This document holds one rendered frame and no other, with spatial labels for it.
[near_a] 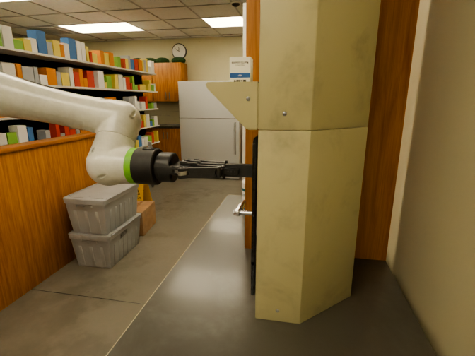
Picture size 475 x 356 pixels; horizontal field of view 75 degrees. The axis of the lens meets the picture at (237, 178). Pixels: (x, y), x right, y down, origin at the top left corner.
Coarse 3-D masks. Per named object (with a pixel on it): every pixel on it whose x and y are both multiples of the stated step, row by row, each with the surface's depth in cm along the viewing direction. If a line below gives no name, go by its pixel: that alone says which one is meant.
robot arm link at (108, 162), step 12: (108, 132) 78; (96, 144) 77; (108, 144) 76; (120, 144) 78; (132, 144) 81; (96, 156) 75; (108, 156) 75; (120, 156) 75; (96, 168) 75; (108, 168) 75; (120, 168) 75; (96, 180) 77; (108, 180) 77; (120, 180) 77; (132, 180) 76
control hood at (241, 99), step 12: (216, 84) 65; (228, 84) 65; (240, 84) 64; (252, 84) 64; (216, 96) 66; (228, 96) 66; (240, 96) 65; (252, 96) 65; (228, 108) 66; (240, 108) 66; (252, 108) 65; (240, 120) 66; (252, 120) 66
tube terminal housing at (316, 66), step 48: (288, 0) 59; (336, 0) 61; (288, 48) 61; (336, 48) 63; (288, 96) 63; (336, 96) 66; (288, 144) 66; (336, 144) 70; (288, 192) 68; (336, 192) 73; (288, 240) 71; (336, 240) 77; (288, 288) 74; (336, 288) 82
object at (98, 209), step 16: (80, 192) 281; (96, 192) 281; (112, 192) 281; (128, 192) 293; (80, 208) 265; (96, 208) 262; (112, 208) 273; (128, 208) 300; (80, 224) 270; (96, 224) 267; (112, 224) 276
